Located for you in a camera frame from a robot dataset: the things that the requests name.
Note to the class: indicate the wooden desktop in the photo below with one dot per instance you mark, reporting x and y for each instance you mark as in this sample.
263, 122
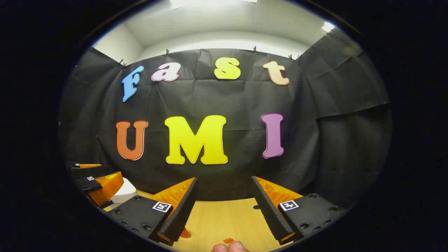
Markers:
227, 220

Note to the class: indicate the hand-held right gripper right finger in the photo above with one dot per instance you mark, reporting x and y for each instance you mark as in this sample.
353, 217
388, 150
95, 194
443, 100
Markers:
269, 213

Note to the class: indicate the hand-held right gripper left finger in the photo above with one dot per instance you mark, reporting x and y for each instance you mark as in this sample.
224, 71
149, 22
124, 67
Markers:
185, 210

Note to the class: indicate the ceiling light panel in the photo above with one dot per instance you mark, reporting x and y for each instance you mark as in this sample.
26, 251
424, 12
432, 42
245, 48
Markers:
328, 27
210, 3

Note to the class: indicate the black backdrop cloth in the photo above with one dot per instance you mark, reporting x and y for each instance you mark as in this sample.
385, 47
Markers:
245, 101

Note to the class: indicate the white desktop garbage bin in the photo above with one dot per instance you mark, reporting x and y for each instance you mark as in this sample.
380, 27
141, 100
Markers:
126, 191

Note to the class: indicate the orange paper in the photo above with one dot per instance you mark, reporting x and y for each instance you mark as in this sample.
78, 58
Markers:
228, 240

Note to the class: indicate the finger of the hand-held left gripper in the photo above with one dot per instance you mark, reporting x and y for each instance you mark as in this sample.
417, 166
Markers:
75, 167
87, 183

